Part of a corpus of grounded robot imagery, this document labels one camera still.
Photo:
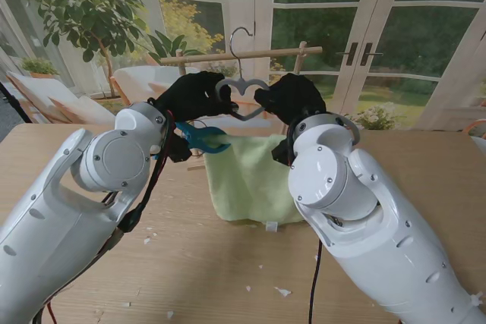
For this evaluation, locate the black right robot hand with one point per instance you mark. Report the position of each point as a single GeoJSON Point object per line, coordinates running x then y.
{"type": "Point", "coordinates": [292, 96]}

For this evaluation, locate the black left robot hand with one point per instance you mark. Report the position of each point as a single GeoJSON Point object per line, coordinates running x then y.
{"type": "Point", "coordinates": [193, 96]}

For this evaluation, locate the blue clothes peg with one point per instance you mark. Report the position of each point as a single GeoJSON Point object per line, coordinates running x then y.
{"type": "Point", "coordinates": [205, 140]}

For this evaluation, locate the grey heart clothes hanger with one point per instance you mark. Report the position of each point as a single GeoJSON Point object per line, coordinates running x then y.
{"type": "Point", "coordinates": [243, 85]}

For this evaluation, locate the light green square towel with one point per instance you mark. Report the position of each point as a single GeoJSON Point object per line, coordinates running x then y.
{"type": "Point", "coordinates": [247, 176]}

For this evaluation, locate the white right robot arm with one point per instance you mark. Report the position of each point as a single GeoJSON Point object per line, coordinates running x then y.
{"type": "Point", "coordinates": [379, 225]}

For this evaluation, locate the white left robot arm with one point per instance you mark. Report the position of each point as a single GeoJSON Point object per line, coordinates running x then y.
{"type": "Point", "coordinates": [68, 206]}

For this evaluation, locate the wooden hanging rack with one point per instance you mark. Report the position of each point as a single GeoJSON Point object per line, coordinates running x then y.
{"type": "Point", "coordinates": [273, 53]}

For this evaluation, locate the printed garden room backdrop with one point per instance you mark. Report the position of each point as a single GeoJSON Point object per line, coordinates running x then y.
{"type": "Point", "coordinates": [417, 16]}

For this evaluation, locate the black tripod leg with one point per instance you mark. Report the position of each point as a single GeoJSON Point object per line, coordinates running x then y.
{"type": "Point", "coordinates": [13, 102]}

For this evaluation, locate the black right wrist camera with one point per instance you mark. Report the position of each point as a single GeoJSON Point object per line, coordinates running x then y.
{"type": "Point", "coordinates": [281, 153]}

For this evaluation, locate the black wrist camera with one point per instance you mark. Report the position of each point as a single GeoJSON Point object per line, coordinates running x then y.
{"type": "Point", "coordinates": [178, 153]}
{"type": "Point", "coordinates": [281, 153]}

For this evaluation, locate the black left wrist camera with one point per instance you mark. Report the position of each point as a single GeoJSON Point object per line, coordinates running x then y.
{"type": "Point", "coordinates": [178, 153]}

